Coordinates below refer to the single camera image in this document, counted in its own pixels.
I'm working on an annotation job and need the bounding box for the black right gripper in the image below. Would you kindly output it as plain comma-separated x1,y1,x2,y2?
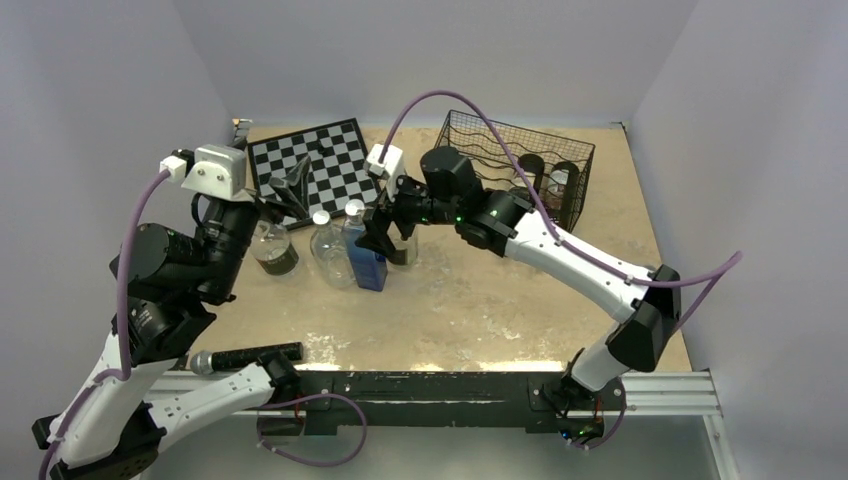
356,165,461,257

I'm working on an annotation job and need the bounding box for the clear glass bottle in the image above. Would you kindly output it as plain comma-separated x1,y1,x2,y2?
388,223,419,270

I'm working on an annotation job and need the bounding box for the dark green wine bottle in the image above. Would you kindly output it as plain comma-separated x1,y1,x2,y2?
508,153,546,203

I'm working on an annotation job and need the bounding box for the black wire wine rack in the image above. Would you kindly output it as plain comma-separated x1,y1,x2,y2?
435,110,595,232

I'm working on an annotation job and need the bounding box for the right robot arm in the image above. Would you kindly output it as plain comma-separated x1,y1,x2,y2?
355,144,680,407

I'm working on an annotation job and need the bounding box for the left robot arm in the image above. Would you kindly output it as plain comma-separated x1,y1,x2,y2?
32,182,300,479

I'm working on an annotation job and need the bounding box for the blue rectangular glass bottle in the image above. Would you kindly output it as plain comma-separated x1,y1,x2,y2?
341,199,388,292

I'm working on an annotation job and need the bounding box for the round clear bottle silver cap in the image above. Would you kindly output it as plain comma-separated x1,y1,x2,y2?
310,210,355,289

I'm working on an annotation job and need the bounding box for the clear round flask bottle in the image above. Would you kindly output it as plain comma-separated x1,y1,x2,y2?
249,220,300,277

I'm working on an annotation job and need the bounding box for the black white chessboard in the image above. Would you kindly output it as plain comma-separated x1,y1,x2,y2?
247,118,380,228

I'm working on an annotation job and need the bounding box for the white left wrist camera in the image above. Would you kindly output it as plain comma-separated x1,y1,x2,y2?
159,144,253,202

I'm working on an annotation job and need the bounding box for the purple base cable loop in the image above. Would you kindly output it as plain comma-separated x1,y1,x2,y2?
254,390,368,467

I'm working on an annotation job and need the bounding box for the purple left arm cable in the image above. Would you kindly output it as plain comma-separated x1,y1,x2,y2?
36,168,174,480

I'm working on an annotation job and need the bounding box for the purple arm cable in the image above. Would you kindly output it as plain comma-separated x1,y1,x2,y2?
378,89,745,333
36,168,174,480

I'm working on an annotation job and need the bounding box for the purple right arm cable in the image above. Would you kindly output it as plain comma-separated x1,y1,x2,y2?
378,89,745,333

